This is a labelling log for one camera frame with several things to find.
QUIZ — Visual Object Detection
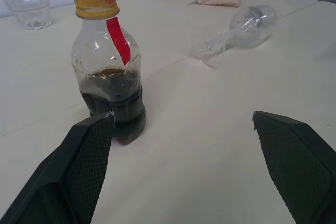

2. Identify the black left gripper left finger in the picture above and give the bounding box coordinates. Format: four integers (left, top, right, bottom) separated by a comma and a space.
0, 112, 116, 224

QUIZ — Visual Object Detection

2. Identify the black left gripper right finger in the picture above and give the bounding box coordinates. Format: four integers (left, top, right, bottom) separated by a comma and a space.
252, 110, 336, 224

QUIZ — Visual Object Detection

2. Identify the bottle with dark red liquid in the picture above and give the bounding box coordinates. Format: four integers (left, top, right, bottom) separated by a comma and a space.
70, 0, 148, 146

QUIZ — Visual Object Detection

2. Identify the clear glass tumbler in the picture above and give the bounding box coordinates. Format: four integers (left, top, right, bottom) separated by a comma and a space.
0, 0, 52, 31

